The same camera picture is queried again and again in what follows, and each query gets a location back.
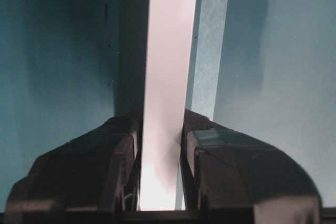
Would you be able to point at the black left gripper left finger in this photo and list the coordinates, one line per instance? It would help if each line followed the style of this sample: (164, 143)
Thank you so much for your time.
(91, 179)

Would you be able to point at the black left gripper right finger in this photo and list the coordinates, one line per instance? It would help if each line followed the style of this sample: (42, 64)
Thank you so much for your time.
(232, 177)

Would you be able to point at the white wooden board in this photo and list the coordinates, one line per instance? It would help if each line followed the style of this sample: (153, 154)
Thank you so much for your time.
(170, 32)

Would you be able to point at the light blue tape strip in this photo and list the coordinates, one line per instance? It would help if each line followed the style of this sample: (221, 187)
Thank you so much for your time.
(206, 52)

